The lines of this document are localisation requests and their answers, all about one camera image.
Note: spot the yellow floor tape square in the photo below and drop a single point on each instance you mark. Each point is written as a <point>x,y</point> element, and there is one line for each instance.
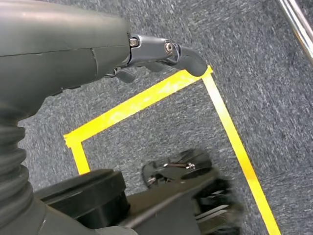
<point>146,97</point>

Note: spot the black robot lower body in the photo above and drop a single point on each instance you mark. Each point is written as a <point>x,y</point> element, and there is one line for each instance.
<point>97,194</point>

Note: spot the stainless steel workbench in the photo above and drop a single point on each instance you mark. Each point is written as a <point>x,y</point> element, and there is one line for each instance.
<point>297,26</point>

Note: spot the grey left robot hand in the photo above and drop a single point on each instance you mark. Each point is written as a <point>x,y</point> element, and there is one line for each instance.
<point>61,48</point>

